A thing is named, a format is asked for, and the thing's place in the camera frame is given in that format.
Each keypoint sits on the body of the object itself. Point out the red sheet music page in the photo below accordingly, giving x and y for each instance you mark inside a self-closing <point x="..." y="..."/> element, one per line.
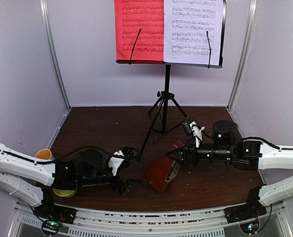
<point x="139" y="29"/>

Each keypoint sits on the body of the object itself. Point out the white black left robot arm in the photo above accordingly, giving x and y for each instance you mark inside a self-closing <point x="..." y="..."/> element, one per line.
<point x="82" y="167"/>

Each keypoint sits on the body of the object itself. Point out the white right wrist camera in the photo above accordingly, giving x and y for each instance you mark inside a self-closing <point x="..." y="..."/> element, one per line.
<point x="195" y="131"/>

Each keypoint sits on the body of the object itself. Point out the lime green bowl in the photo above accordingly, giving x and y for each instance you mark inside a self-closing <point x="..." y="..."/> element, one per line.
<point x="64" y="193"/>

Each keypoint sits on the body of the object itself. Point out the black perforated music stand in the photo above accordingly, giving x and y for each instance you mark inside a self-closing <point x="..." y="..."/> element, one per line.
<point x="160" y="107"/>

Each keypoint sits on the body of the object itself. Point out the brown wooden metronome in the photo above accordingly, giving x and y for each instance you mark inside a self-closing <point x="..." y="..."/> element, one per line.
<point x="161" y="173"/>

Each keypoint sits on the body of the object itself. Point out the aluminium front rail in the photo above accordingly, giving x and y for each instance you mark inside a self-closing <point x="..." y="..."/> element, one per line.
<point x="209" y="222"/>

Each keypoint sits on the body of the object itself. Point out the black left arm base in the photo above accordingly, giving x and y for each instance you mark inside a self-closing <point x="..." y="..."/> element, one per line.
<point x="56" y="213"/>

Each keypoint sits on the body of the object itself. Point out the patterned mug yellow inside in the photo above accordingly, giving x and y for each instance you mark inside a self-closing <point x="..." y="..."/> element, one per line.
<point x="45" y="154"/>

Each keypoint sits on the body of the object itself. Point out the right aluminium frame post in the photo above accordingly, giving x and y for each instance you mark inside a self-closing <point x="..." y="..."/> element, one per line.
<point x="246" y="48"/>

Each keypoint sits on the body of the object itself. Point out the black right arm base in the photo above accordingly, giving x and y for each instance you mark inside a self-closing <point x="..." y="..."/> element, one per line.
<point x="250" y="210"/>

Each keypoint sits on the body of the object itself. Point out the left aluminium frame post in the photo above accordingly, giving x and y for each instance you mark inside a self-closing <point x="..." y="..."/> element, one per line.
<point x="53" y="54"/>

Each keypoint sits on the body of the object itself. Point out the white sheet music page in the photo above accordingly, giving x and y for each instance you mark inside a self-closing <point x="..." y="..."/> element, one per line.
<point x="194" y="32"/>

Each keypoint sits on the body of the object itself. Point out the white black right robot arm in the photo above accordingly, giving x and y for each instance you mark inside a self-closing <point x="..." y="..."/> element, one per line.
<point x="249" y="153"/>

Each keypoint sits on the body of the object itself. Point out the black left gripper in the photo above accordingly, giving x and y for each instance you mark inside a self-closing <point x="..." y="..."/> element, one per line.
<point x="126" y="186"/>

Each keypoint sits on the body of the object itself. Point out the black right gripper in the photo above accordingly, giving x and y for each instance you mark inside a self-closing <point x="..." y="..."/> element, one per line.
<point x="188" y="152"/>

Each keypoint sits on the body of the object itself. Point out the aluminium frame post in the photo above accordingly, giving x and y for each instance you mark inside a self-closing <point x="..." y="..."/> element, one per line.
<point x="246" y="48"/>
<point x="53" y="54"/>

